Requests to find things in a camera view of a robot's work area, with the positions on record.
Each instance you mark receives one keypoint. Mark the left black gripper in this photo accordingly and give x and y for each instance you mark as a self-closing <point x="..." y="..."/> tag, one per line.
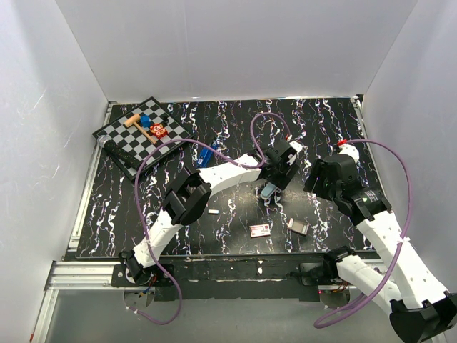
<point x="289" y="171"/>

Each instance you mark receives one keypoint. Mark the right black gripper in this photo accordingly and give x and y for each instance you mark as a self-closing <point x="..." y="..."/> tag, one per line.
<point x="318" y="169"/>

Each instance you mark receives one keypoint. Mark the light blue stapler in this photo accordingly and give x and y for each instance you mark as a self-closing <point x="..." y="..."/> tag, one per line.
<point x="268" y="191"/>

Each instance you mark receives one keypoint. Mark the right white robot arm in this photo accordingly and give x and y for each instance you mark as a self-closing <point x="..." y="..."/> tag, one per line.
<point x="420" y="308"/>

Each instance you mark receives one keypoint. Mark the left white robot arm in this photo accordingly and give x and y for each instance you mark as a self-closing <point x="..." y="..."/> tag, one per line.
<point x="186" y="197"/>

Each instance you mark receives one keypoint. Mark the open staple box tray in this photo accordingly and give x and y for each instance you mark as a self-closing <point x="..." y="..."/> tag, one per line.
<point x="298" y="226"/>

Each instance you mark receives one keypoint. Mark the red white staple box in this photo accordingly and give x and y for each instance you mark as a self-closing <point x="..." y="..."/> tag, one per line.
<point x="261" y="230"/>

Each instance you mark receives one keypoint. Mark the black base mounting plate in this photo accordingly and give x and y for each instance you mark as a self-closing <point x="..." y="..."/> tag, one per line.
<point x="250" y="276"/>

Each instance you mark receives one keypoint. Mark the blue toy block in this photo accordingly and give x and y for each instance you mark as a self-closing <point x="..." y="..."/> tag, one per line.
<point x="145" y="121"/>

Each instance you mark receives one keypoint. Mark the checkered chess board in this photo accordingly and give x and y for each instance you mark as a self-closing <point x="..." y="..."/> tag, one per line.
<point x="131" y="140"/>

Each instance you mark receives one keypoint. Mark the wooden toy mallet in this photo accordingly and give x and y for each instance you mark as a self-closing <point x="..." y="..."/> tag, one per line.
<point x="134" y="121"/>

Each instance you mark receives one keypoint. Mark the black cylinder silver cap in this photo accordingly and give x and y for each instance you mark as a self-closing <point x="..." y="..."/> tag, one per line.
<point x="106" y="143"/>

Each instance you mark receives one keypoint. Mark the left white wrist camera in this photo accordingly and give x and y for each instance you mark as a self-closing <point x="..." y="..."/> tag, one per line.
<point x="295" y="145"/>

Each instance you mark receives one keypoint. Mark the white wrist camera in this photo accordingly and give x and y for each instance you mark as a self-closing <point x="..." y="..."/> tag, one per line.
<point x="348" y="149"/>
<point x="295" y="145"/>

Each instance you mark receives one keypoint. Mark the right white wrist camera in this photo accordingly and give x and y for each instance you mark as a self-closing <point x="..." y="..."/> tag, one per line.
<point x="348" y="149"/>

